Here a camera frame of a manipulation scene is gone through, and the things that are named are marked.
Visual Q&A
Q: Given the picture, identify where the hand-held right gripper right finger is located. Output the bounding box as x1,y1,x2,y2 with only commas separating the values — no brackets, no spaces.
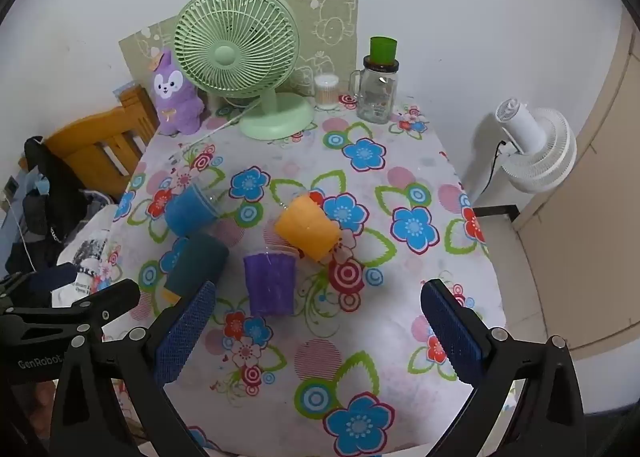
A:
419,279,587,457

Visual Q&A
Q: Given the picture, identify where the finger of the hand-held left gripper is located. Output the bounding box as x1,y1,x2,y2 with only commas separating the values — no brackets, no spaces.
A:
0,279,142,340
0,264,79,310

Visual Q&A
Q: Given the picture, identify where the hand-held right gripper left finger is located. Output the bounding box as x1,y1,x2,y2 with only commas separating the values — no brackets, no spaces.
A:
49,279,218,457

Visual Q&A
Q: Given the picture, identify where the dark green cup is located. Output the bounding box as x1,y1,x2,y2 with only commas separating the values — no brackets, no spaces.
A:
161,232,230,304

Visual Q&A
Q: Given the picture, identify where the purple cup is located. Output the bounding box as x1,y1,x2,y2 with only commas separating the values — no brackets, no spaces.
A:
243,247,299,317

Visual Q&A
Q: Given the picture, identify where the blue cup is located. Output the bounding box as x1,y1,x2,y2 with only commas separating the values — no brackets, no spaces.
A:
164,184,222,238

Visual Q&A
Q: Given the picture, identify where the orange cup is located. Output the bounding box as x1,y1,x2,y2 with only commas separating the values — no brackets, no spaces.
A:
273,193,344,264

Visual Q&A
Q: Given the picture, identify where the white printed cloth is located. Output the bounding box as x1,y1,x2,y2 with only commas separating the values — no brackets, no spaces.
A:
52,206,124,309

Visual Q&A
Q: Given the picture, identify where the black clothing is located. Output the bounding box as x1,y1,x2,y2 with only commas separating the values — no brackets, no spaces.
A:
4,135,109,279

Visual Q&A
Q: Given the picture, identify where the black metal bar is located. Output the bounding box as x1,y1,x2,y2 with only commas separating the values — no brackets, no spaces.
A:
472,205,519,223

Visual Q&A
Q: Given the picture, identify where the wooden chair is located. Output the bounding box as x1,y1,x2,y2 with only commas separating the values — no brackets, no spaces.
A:
19,86,162,198

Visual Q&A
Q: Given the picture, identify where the beige door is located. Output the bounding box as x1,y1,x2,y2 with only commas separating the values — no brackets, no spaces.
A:
514,6,640,364

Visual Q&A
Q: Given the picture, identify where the floral tablecloth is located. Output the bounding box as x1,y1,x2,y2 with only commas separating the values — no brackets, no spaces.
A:
102,94,507,457

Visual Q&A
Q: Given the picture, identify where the white floor fan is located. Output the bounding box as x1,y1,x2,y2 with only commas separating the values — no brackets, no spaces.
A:
494,97,578,194

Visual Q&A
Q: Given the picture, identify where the purple plush toy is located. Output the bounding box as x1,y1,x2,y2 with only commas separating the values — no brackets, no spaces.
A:
151,49,206,136

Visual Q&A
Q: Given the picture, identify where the glass jar with green lid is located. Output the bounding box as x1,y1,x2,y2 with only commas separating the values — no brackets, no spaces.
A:
348,36,401,126

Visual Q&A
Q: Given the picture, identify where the cotton swab container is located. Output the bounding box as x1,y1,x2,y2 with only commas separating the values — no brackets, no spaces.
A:
313,72,341,112

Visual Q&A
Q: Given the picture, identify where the green desk fan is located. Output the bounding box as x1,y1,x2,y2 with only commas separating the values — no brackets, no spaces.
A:
173,0,316,141

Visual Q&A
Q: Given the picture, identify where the printed cardboard sheet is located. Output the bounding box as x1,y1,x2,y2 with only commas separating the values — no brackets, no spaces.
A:
118,0,360,98

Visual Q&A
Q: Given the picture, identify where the white charging cable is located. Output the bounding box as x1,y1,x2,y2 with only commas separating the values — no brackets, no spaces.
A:
4,196,39,274

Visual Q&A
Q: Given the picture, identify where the black fan cable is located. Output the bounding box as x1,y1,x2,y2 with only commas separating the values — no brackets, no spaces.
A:
465,139,507,198

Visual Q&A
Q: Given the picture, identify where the white fan cable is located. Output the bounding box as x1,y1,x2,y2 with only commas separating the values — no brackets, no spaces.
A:
170,104,262,158

